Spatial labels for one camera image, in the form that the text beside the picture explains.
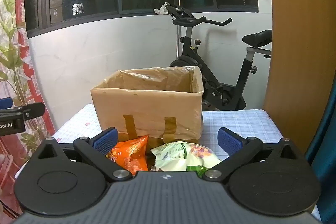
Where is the red floral curtain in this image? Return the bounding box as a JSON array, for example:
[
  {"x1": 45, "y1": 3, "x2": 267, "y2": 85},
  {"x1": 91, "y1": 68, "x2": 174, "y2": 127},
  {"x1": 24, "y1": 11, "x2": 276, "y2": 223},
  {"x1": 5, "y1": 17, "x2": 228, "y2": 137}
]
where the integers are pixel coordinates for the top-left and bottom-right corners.
[{"x1": 0, "y1": 0, "x2": 58, "y2": 218}]

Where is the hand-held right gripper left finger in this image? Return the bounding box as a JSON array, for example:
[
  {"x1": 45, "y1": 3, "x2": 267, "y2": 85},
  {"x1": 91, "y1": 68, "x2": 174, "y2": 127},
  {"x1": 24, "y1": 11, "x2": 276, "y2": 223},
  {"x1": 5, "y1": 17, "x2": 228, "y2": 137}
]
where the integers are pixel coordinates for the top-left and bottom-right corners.
[{"x1": 31, "y1": 127, "x2": 132, "y2": 183}]

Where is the white and green snack bag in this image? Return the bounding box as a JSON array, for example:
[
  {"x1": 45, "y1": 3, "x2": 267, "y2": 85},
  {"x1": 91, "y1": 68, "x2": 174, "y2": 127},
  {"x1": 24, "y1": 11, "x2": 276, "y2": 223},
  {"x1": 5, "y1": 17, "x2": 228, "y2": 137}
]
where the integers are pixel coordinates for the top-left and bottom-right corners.
[{"x1": 150, "y1": 141, "x2": 222, "y2": 179}]

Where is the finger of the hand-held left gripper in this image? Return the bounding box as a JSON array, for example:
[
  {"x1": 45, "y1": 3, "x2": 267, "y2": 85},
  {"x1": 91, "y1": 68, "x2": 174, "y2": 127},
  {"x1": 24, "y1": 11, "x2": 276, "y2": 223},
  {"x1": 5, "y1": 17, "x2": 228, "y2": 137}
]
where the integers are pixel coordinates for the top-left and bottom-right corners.
[
  {"x1": 0, "y1": 102, "x2": 46, "y2": 119},
  {"x1": 0, "y1": 97, "x2": 13, "y2": 109}
]

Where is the orange snack bag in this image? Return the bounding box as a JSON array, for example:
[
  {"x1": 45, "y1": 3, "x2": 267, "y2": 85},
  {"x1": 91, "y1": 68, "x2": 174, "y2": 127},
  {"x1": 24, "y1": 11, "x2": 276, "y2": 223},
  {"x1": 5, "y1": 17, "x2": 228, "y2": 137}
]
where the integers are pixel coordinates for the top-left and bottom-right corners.
[{"x1": 106, "y1": 135, "x2": 149, "y2": 179}]

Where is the blue checked tablecloth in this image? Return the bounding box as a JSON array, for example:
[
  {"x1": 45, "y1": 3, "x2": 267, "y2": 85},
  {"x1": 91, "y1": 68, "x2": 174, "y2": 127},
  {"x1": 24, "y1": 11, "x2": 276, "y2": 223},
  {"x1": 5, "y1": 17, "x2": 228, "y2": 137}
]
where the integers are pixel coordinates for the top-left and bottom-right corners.
[{"x1": 51, "y1": 103, "x2": 322, "y2": 222}]

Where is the crumpled white paper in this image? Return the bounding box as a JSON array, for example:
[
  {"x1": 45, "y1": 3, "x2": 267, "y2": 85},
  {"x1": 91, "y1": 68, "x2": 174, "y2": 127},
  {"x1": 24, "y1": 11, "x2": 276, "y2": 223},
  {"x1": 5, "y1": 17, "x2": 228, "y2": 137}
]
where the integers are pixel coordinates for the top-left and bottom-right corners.
[{"x1": 154, "y1": 2, "x2": 172, "y2": 15}]

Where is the wooden panel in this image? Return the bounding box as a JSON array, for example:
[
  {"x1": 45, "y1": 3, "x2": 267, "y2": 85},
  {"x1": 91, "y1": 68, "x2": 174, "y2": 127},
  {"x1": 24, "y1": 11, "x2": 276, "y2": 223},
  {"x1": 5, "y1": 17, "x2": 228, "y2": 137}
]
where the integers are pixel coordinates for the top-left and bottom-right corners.
[{"x1": 263, "y1": 0, "x2": 334, "y2": 161}]

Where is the brown cardboard box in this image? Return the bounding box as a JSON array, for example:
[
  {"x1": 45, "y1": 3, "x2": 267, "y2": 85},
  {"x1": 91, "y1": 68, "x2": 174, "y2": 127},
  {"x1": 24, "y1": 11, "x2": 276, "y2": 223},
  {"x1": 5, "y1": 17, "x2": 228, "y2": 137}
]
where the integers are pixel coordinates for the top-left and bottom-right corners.
[{"x1": 91, "y1": 67, "x2": 205, "y2": 145}]

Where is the teal curtain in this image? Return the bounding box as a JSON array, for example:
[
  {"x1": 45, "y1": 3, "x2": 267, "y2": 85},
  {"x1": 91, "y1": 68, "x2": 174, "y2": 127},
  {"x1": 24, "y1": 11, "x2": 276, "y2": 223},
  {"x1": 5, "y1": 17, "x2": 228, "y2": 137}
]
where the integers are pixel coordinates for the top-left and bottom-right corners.
[{"x1": 304, "y1": 0, "x2": 336, "y2": 224}]

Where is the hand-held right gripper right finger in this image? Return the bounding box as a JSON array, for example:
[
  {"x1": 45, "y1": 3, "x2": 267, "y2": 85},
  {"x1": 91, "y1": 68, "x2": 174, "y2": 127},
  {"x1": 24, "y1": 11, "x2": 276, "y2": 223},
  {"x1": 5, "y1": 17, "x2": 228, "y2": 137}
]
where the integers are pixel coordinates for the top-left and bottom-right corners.
[{"x1": 204, "y1": 127, "x2": 306, "y2": 183}]

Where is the black exercise bike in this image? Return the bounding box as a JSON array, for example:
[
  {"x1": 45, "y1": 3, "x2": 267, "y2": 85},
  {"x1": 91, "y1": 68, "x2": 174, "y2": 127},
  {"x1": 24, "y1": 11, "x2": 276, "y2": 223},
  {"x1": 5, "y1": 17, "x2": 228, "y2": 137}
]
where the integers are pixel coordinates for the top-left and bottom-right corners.
[{"x1": 164, "y1": 4, "x2": 273, "y2": 112}]

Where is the thin metal pole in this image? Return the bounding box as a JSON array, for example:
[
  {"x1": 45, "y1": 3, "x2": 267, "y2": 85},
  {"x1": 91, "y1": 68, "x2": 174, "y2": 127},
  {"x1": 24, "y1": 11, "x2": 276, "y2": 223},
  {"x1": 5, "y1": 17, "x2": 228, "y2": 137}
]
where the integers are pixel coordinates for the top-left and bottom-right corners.
[{"x1": 177, "y1": 0, "x2": 182, "y2": 60}]

